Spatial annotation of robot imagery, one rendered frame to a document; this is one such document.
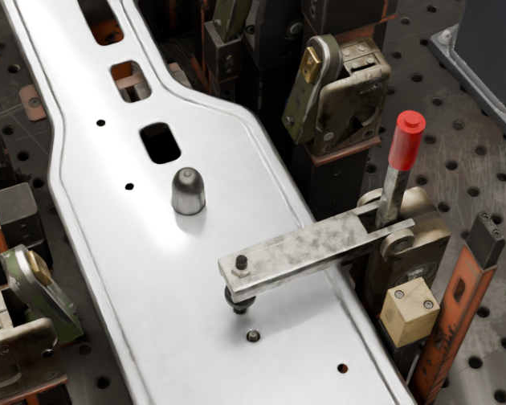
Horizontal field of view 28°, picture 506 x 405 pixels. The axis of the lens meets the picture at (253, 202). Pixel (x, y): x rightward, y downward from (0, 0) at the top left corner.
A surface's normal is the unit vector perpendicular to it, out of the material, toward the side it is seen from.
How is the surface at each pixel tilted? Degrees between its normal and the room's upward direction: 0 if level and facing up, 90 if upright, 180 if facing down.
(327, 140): 90
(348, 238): 0
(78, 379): 0
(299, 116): 78
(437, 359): 90
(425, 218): 0
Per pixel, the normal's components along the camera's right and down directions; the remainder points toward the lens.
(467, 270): -0.91, 0.33
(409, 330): 0.40, 0.77
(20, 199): 0.03, -0.55
